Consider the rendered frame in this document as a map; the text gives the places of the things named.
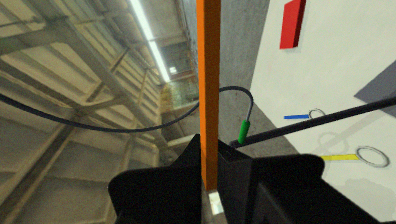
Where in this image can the red flat bar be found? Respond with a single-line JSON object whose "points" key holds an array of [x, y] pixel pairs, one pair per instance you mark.
{"points": [[292, 19]]}

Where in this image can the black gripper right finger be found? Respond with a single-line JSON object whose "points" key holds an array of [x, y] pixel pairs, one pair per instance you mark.
{"points": [[238, 176]]}

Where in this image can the grey metal ring with blue handle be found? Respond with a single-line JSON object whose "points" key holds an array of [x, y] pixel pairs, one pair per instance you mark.
{"points": [[303, 116]]}

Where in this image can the orange handle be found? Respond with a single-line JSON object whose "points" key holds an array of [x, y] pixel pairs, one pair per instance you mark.
{"points": [[208, 37]]}

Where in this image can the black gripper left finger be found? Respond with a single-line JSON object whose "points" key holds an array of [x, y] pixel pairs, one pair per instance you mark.
{"points": [[179, 182]]}

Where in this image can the grey loop with yellow handle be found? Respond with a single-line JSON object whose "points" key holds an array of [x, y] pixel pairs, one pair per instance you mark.
{"points": [[357, 157]]}

